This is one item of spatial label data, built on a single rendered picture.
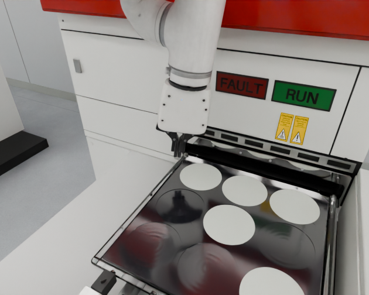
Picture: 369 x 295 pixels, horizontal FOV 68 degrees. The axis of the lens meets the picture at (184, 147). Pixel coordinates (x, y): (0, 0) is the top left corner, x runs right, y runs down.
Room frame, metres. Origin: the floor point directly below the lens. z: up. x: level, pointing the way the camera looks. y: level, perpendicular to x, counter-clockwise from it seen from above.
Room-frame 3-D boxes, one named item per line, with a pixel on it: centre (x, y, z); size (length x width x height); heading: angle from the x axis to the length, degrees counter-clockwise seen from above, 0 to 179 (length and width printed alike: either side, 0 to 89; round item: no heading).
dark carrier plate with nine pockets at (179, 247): (0.37, -0.09, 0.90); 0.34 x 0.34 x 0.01; 63
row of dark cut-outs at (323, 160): (0.57, -0.17, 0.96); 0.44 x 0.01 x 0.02; 63
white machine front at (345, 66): (0.65, -0.02, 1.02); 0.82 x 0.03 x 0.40; 63
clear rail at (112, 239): (0.45, 0.08, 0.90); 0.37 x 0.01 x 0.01; 153
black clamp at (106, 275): (0.25, 0.13, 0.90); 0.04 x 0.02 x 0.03; 153
